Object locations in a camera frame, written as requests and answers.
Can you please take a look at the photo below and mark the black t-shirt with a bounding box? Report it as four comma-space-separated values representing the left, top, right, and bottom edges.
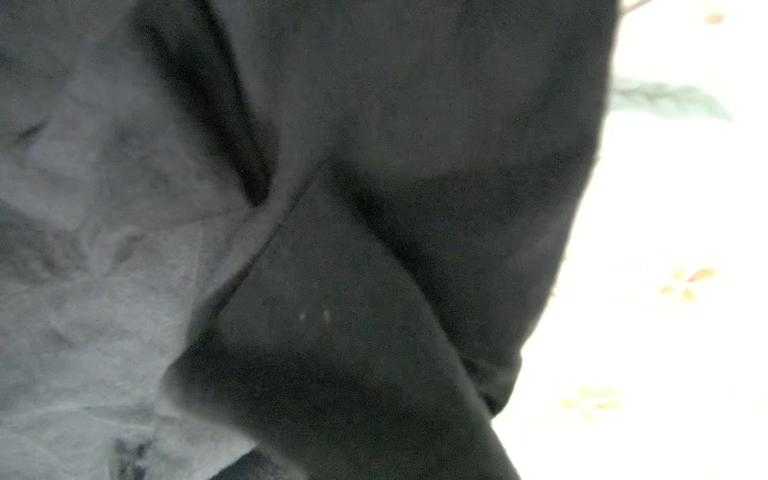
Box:
1, 1, 620, 479

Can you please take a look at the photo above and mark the floral table mat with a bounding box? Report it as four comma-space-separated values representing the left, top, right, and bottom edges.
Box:
494, 1, 767, 479

